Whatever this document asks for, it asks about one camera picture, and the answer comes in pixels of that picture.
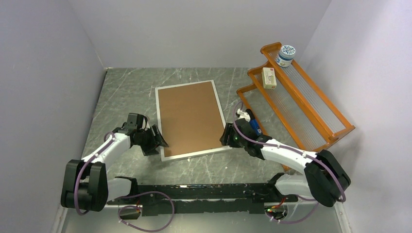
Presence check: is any blue stapler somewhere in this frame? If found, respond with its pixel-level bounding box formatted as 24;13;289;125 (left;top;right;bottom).
245;109;262;135

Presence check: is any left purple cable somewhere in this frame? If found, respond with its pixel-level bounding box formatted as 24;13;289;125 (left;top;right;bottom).
73;131;176;233

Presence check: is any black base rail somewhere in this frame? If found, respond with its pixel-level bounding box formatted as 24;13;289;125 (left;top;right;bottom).
107;180;298;216

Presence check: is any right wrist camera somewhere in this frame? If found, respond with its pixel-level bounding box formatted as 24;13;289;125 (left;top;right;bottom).
235;109;251;122

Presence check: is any blue white round jar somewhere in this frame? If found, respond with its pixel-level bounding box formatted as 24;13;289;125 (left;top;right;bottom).
275;45;296;67

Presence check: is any orange wooden shelf rack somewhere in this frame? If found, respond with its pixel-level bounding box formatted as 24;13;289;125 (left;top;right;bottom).
237;42;355;151

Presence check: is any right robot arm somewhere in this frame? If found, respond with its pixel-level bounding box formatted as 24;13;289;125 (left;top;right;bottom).
220;118;351;207

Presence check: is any small cream box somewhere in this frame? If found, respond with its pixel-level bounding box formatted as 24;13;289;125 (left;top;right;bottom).
261;67;277;89

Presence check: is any brown backing board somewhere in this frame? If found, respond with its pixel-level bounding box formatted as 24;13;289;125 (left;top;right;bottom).
157;82;226;158

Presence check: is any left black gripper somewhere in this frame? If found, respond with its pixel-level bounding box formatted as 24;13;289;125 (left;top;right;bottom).
135;124;168;156

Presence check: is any purple cable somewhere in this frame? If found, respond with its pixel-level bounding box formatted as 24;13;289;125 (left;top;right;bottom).
232;100;347;225
73;131;176;233

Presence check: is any white picture frame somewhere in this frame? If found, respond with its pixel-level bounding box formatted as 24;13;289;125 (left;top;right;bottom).
155;80;233;162

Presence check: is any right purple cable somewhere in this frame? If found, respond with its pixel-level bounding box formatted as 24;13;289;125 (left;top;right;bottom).
232;100;347;225

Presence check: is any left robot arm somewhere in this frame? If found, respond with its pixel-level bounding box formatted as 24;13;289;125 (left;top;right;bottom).
60;113;169;215

